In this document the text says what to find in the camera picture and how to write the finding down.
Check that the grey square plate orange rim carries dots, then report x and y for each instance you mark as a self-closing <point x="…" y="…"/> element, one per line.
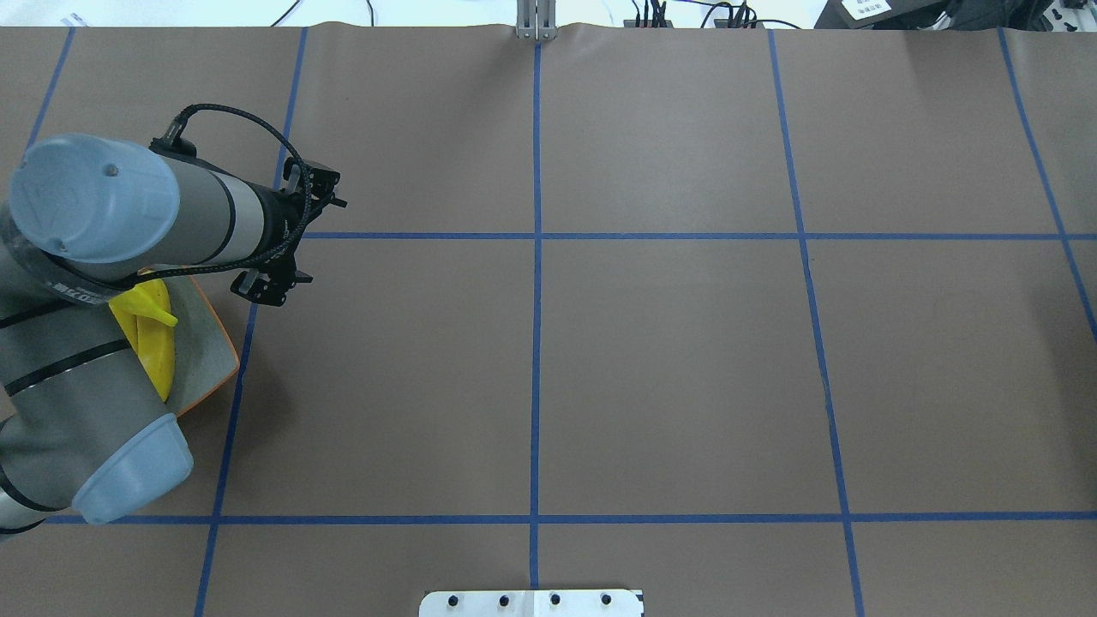
<point x="206" y="357"/>

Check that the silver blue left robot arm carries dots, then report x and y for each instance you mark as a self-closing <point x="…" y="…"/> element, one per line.
<point x="87" y="219"/>

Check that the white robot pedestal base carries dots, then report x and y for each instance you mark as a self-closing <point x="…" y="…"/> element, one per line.
<point x="558" y="602"/>

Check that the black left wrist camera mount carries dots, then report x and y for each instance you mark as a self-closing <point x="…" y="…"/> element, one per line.
<point x="172" y="144"/>

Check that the aluminium frame post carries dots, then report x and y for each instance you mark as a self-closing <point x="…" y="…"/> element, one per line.
<point x="536" y="20"/>

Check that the black box white label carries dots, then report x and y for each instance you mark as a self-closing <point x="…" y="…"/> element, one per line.
<point x="879" y="15"/>

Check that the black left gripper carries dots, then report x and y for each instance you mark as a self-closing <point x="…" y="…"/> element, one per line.
<point x="280" y="223"/>

